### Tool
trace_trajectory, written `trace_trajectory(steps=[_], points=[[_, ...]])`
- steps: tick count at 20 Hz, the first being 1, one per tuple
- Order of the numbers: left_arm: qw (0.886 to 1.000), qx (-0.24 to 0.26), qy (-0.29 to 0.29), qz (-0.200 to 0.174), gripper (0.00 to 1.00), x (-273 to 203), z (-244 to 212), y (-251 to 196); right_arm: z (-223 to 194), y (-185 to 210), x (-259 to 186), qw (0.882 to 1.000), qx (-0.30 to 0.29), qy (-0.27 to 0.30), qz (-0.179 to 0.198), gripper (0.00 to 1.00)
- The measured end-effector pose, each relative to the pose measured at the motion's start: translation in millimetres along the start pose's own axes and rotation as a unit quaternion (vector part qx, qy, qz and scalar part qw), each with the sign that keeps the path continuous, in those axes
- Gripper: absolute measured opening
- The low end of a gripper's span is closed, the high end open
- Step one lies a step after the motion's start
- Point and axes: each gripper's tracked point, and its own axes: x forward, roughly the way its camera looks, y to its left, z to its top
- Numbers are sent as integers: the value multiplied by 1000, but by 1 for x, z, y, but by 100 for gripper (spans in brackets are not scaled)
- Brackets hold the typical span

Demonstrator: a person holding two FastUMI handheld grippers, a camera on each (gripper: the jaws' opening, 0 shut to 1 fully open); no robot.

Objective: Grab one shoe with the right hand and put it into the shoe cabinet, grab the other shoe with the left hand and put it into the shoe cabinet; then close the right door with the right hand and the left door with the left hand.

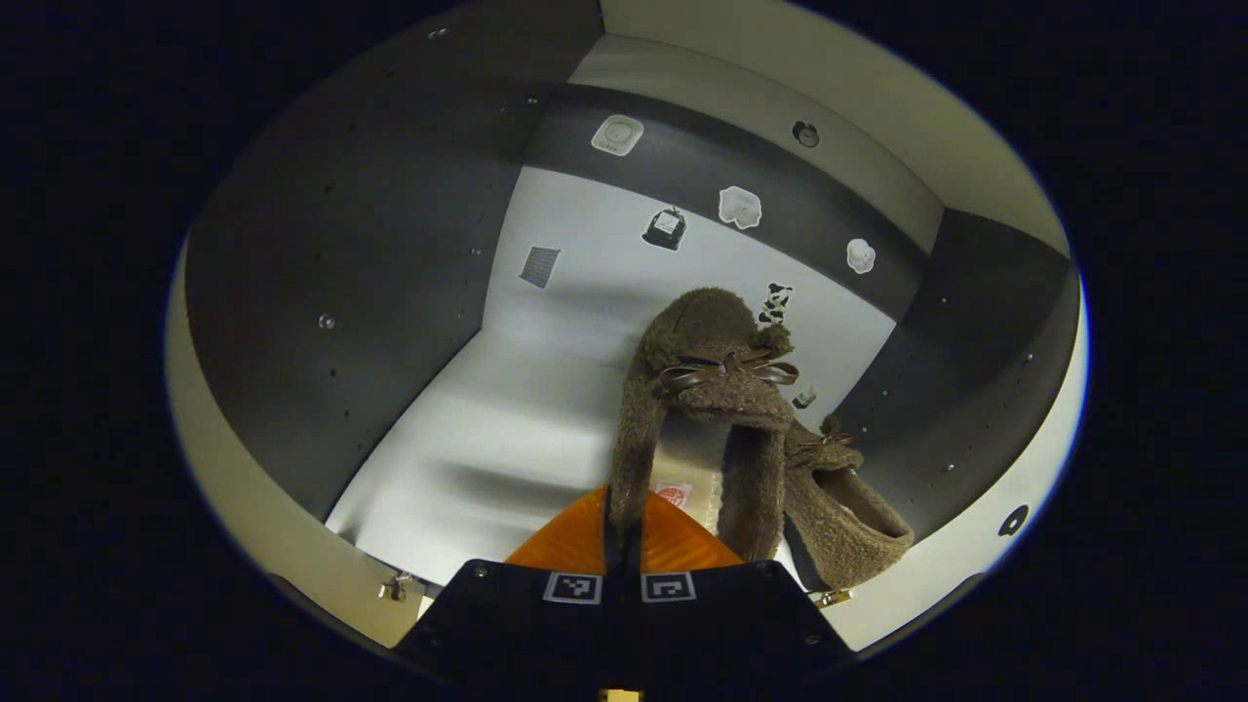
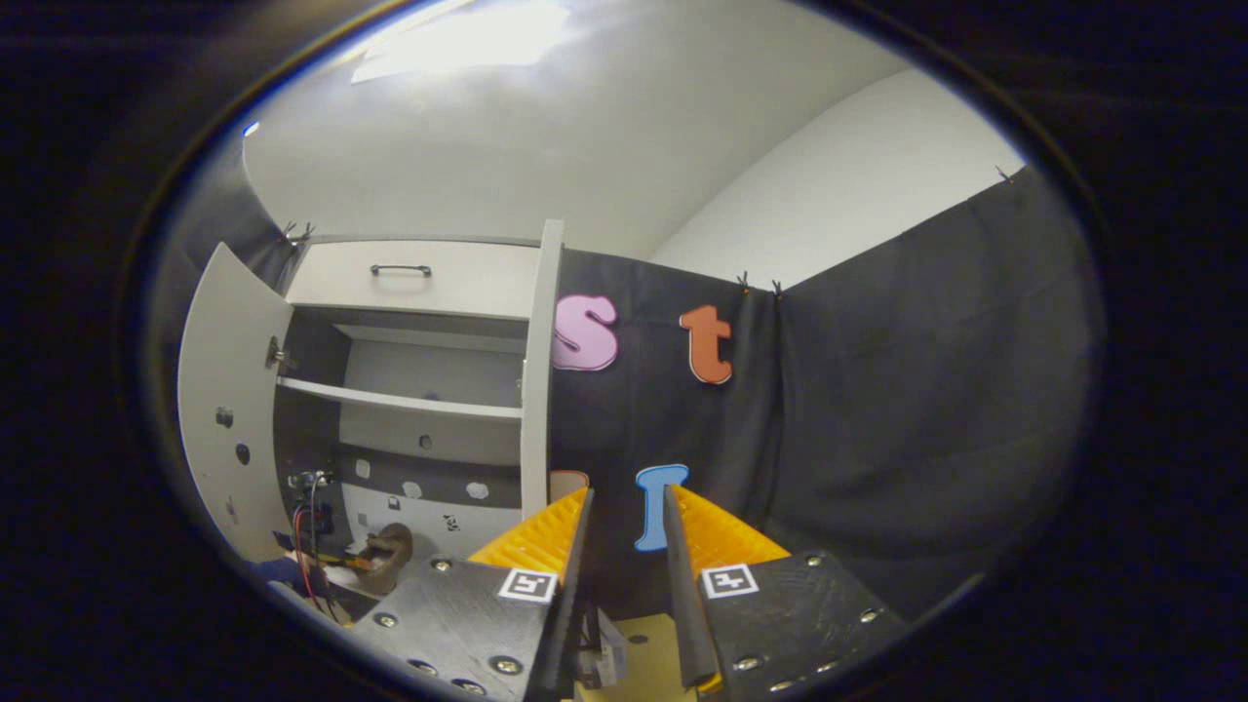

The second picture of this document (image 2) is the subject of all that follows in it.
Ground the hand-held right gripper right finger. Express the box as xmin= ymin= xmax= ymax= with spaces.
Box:
xmin=663 ymin=483 xmax=910 ymax=702

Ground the brown shoe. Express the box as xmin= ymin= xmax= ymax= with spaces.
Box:
xmin=352 ymin=523 xmax=414 ymax=597

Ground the black backdrop cloth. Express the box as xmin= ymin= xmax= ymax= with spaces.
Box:
xmin=549 ymin=164 xmax=1109 ymax=627

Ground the red cable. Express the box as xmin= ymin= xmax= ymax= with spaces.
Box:
xmin=292 ymin=502 xmax=329 ymax=611

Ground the white cabinet shelf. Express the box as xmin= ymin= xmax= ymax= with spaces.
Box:
xmin=276 ymin=376 xmax=526 ymax=421

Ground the white shoe cabinet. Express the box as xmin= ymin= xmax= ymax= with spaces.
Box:
xmin=177 ymin=219 xmax=567 ymax=625

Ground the white cabinet drawer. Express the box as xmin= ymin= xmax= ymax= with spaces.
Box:
xmin=284 ymin=239 xmax=543 ymax=322

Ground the white shoe cabinet door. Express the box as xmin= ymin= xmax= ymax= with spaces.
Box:
xmin=518 ymin=219 xmax=567 ymax=524
xmin=177 ymin=242 xmax=294 ymax=566

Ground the grey book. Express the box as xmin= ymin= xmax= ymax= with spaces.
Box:
xmin=577 ymin=606 xmax=631 ymax=689

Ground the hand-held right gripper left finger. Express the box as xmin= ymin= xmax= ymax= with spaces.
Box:
xmin=346 ymin=485 xmax=597 ymax=702

